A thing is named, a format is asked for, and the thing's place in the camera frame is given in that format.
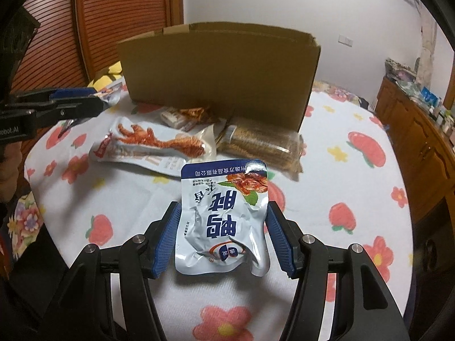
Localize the white navy snack packet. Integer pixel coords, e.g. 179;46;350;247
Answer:
174;159;271;278

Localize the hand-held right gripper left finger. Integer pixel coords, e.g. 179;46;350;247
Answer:
39;201;182;341

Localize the brown cardboard box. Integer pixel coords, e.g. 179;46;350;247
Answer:
117;22;321;132

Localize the yellow plush toy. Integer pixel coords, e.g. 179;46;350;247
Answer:
88;62;124;91

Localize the clear brown biscuit pack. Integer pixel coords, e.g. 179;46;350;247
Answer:
215;117;306;174

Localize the long wooden cabinet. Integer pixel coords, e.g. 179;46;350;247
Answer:
375;76;455;228

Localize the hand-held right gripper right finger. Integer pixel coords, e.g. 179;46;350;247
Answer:
265;202;409;341

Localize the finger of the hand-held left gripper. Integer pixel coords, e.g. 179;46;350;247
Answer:
5;87;104;109
34;96;109;128

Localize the green leaf patterned cloth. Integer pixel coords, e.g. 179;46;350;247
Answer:
396;80;423;96

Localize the white chicken foot packet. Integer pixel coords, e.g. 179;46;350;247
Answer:
89;118;217;178

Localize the brown slatted wooden wardrobe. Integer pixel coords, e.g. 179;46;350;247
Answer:
11;0;185;89

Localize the flowered quilt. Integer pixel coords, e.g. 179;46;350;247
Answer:
5;80;370;260

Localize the cream patterned curtain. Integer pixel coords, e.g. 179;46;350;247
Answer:
416;18;438;89

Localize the orange silver snack packet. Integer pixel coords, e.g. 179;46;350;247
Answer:
93;86;122;106

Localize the small white snack packet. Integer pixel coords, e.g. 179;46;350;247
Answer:
159;109;194;131

